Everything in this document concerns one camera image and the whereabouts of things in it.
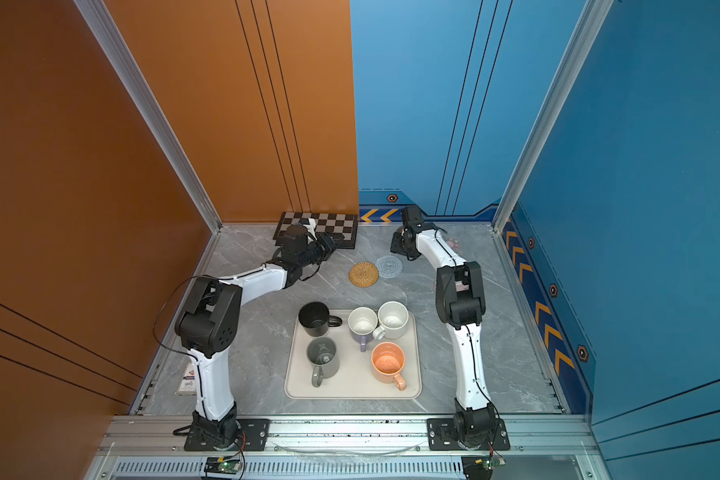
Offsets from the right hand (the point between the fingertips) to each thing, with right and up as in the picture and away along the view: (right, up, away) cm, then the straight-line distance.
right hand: (396, 247), depth 107 cm
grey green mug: (-23, -31, -23) cm, 45 cm away
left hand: (-18, +4, -12) cm, 22 cm away
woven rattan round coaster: (-12, -10, -2) cm, 15 cm away
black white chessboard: (-27, +10, +9) cm, 31 cm away
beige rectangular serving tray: (-14, -37, -24) cm, 46 cm away
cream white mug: (-2, -23, -15) cm, 27 cm away
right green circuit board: (+18, -51, -37) cm, 66 cm away
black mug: (-26, -21, -18) cm, 38 cm away
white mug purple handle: (-12, -23, -15) cm, 30 cm away
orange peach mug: (-4, -33, -22) cm, 39 cm away
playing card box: (-59, -38, -26) cm, 75 cm away
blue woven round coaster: (-2, -7, -1) cm, 7 cm away
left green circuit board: (-45, -52, -36) cm, 78 cm away
